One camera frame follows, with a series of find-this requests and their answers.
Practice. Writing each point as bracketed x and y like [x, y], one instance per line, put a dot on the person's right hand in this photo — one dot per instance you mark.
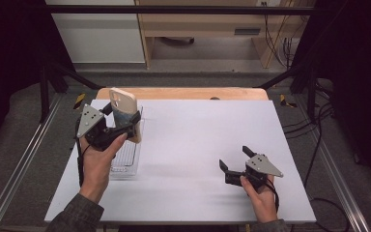
[264, 203]

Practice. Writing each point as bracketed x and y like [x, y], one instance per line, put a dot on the black horizontal frame bar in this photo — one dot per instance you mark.
[174, 9]

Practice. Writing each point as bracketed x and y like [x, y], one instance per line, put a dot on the black curtain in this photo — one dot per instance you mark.
[360, 80]
[9, 48]

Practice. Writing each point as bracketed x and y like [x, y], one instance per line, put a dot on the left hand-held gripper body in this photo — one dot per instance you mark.
[88, 121]

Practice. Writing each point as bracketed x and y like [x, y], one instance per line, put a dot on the white table board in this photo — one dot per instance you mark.
[180, 193]

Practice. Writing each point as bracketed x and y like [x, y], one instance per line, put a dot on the aluminium rail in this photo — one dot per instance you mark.
[335, 167]
[19, 164]

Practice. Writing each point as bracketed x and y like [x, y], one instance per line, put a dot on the white cabinet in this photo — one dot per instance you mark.
[99, 38]

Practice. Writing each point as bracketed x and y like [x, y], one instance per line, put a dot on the light wooden desk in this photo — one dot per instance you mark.
[206, 22]

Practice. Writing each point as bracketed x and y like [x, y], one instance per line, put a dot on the clear plastic tray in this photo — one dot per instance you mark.
[127, 159]

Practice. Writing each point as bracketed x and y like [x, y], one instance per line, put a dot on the wooden table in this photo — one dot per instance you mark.
[174, 93]

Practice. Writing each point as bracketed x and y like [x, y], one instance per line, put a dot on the dark object under desk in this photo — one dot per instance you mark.
[177, 41]

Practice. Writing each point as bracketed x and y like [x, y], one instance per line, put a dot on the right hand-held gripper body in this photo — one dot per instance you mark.
[261, 164]

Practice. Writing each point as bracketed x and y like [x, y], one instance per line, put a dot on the yellow black tape marker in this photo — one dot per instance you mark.
[79, 101]
[284, 101]

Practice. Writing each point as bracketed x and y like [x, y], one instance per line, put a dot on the person's left hand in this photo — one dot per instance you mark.
[98, 170]

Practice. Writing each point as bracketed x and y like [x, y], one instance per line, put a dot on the black frame strut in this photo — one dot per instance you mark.
[71, 75]
[286, 77]

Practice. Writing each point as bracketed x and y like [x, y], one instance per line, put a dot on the beige printed phone case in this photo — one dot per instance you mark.
[124, 100]

